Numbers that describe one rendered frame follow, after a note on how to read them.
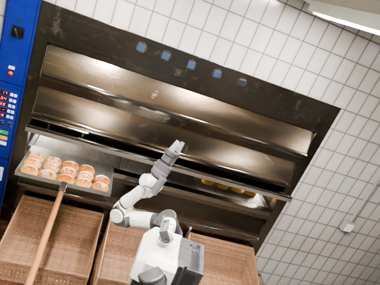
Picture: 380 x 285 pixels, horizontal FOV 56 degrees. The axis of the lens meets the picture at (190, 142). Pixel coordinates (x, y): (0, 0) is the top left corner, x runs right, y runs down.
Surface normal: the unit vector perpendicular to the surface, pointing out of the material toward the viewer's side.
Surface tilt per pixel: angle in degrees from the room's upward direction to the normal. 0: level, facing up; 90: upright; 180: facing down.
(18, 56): 90
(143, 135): 70
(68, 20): 90
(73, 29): 90
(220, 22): 90
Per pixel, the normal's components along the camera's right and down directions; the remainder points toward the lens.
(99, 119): 0.22, 0.13
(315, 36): 0.11, 0.44
